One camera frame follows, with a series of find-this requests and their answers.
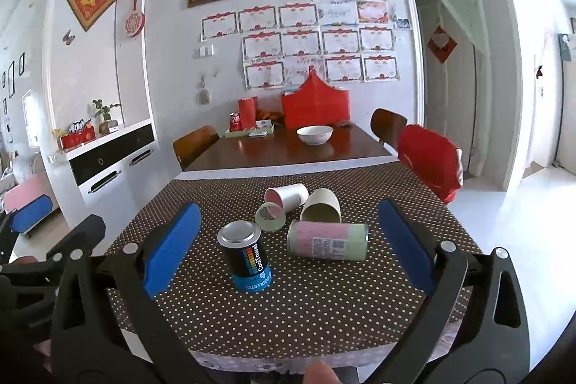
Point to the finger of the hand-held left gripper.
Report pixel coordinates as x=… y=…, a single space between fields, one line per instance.
x=81 y=235
x=30 y=216

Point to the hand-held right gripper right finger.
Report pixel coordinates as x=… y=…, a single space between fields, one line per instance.
x=407 y=251

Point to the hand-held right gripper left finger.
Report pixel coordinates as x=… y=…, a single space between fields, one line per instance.
x=173 y=249

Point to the beige paper cup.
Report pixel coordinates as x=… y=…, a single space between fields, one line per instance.
x=320 y=206

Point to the small green cup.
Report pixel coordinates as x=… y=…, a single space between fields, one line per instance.
x=270 y=218

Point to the white paper cup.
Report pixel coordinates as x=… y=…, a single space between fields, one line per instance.
x=290 y=195

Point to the person's right hand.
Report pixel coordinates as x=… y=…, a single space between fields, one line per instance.
x=320 y=374

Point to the black and blue can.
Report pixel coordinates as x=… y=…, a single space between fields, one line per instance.
x=245 y=258

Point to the white and black sideboard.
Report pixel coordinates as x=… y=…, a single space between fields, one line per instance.
x=112 y=168

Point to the pink and green cylinder container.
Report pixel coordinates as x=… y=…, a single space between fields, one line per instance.
x=328 y=241

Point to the red cloth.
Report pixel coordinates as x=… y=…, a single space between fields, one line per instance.
x=427 y=161

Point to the red tin box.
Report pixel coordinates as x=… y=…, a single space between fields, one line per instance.
x=78 y=138

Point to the wooden chair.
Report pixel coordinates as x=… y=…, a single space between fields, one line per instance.
x=193 y=143
x=387 y=125

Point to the brown dotted tablecloth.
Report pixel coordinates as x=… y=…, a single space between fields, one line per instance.
x=315 y=307

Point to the potted green plant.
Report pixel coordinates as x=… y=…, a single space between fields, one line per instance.
x=105 y=114

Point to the dark wooden table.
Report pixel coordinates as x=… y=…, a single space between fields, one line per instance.
x=270 y=154

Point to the green tray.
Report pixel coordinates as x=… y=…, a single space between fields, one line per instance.
x=243 y=133

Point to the red soda can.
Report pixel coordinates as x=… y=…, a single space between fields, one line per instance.
x=234 y=122

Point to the white door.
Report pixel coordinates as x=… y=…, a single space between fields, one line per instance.
x=450 y=109

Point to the white bowl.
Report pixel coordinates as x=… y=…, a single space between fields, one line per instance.
x=315 y=134

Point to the red packet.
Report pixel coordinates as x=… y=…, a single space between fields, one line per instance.
x=248 y=112

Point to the orange snacks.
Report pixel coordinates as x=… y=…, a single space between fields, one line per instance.
x=269 y=114

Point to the red gift bag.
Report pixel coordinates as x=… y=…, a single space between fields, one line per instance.
x=315 y=105

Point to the round red hanging ornament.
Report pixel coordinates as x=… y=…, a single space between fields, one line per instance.
x=134 y=23

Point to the butterfly wall sticker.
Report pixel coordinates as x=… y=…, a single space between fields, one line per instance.
x=68 y=37

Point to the white light switch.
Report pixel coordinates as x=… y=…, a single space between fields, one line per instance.
x=206 y=50

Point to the group of wall certificates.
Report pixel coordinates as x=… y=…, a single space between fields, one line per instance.
x=301 y=44

